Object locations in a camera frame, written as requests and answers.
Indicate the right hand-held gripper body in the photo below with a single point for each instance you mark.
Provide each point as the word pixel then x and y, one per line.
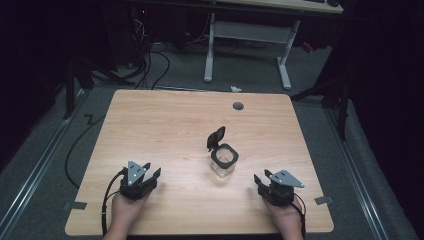
pixel 281 193

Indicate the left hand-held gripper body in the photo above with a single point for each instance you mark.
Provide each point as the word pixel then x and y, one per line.
pixel 135 188

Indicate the clear jar with black lid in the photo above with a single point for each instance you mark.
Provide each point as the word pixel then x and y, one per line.
pixel 224 159

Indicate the person's right hand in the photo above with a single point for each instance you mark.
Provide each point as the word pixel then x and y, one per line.
pixel 286 216

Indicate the person's left hand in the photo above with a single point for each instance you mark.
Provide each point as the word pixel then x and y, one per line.
pixel 125 211

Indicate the grey tape piece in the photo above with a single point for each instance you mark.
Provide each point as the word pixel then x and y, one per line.
pixel 323 200
pixel 75 205

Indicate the white crumpled paper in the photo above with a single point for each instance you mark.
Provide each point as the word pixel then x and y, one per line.
pixel 235 89

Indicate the black metal stand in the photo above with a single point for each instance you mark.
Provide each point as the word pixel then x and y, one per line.
pixel 340 100
pixel 75 80

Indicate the small red object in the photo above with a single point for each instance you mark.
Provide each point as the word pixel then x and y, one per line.
pixel 307 46

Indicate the metal floor rail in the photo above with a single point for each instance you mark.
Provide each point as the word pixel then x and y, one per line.
pixel 36 166
pixel 360 180

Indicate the white metal frame desk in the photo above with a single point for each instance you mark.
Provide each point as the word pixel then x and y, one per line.
pixel 253 31

